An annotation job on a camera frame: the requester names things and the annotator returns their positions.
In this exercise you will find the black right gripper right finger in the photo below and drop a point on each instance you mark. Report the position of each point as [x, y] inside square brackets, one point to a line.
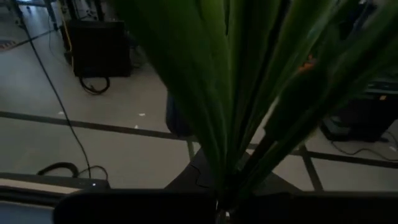
[311, 208]

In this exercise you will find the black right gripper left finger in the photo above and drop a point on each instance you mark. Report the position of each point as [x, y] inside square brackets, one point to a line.
[140, 208]

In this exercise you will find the red flower bunch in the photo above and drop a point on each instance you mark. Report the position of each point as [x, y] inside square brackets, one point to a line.
[202, 77]

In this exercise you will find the large black equipment box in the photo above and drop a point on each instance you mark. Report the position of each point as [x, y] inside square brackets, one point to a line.
[363, 118]

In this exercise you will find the blue table mat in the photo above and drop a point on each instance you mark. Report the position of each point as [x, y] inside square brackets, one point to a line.
[21, 214]

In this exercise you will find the small black floor box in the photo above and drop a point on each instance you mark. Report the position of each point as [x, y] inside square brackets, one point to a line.
[99, 46]

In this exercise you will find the black table frame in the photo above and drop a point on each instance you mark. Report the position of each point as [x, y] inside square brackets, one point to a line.
[31, 199]

